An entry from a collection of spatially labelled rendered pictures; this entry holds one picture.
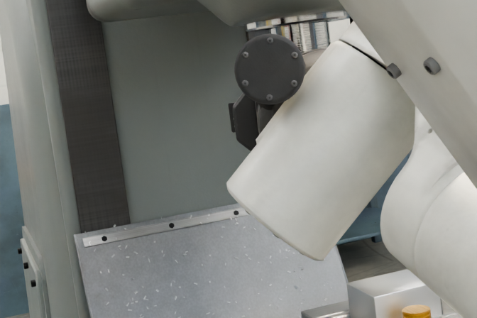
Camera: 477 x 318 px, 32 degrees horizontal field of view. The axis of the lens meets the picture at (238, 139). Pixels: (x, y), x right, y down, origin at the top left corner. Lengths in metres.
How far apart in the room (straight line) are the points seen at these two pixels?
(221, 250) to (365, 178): 0.62
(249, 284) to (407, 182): 0.67
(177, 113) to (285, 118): 0.60
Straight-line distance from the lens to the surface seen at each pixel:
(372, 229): 4.73
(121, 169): 0.99
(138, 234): 1.00
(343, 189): 0.41
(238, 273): 1.01
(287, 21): 0.62
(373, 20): 0.15
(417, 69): 0.16
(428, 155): 0.35
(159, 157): 1.01
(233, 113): 0.61
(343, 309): 0.74
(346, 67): 0.41
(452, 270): 0.33
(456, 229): 0.33
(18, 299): 4.94
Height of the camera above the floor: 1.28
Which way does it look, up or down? 6 degrees down
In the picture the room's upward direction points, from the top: 8 degrees counter-clockwise
